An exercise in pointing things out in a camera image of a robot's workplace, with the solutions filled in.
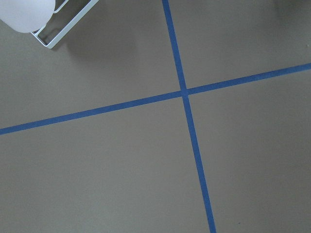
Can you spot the white wire cup rack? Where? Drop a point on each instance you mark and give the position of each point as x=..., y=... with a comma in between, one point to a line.
x=66, y=14

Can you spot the white cup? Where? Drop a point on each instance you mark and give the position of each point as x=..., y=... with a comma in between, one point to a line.
x=26, y=16

